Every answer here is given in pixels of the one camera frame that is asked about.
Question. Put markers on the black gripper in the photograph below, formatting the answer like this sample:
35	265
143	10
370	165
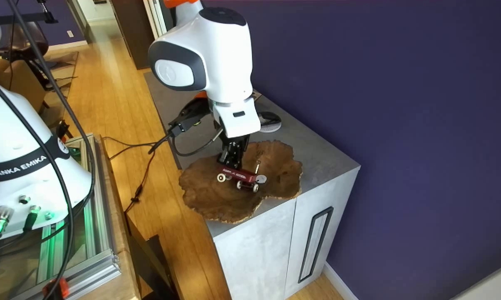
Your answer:
235	144

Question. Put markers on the red toy wagon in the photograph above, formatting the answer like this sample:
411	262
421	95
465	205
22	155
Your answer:
242	175

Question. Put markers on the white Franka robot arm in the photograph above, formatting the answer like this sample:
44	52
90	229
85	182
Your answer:
222	55

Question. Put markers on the white round slotted disc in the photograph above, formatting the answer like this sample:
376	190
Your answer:
272	129

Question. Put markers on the grey cabinet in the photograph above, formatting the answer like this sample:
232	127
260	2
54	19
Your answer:
272	250

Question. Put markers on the black flat panel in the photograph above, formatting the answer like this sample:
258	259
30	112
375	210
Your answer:
152	267

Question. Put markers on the black tripod stand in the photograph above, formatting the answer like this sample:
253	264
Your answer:
30	47

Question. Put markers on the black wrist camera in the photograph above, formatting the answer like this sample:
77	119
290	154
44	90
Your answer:
190	119

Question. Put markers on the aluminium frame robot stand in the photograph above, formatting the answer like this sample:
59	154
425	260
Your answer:
102	244

